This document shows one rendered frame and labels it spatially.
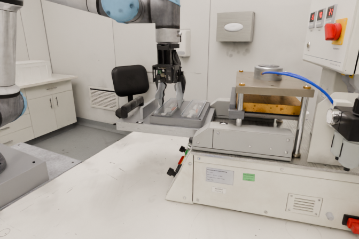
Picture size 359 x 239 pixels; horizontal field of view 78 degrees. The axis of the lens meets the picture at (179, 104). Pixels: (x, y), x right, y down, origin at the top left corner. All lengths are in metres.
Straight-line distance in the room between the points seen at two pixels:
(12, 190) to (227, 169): 0.64
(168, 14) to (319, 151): 0.53
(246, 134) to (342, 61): 0.26
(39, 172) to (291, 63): 1.95
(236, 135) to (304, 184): 0.21
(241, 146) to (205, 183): 0.15
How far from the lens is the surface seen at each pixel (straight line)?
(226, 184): 0.65
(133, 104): 0.80
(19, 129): 3.02
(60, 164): 1.02
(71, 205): 0.79
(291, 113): 0.64
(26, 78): 3.07
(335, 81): 0.71
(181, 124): 0.67
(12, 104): 0.93
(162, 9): 0.68
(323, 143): 0.64
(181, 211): 0.70
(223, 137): 0.59
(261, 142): 0.60
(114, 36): 2.87
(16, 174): 0.87
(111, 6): 0.55
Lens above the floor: 1.22
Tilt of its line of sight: 17 degrees down
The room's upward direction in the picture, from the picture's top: straight up
